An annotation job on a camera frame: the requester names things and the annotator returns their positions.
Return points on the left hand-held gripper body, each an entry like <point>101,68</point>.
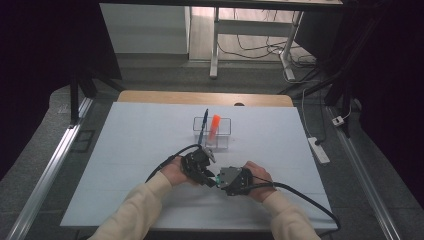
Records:
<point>195,165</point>

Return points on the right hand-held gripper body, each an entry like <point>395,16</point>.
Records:
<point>235,181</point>

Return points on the clear plastic pen holder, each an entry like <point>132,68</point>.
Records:
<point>221,141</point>

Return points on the blue pen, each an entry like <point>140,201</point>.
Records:
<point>203,126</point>

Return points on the orange highlighter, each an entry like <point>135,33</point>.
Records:
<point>214,126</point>

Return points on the person's left hand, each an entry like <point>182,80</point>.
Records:
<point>173,173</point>

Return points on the person's right hand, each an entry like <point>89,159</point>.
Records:
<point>258,171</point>

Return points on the white table sheet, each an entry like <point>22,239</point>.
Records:
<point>133,150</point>

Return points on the white power strip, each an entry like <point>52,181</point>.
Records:
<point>318,150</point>

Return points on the small white adapter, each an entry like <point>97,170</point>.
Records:
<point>338,121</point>

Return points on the black metal stand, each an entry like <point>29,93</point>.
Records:
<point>346,93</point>
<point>74,100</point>

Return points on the aluminium rail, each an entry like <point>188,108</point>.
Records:
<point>50,173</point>
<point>363,180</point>

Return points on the white desk frame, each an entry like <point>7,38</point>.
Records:
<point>253,28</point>

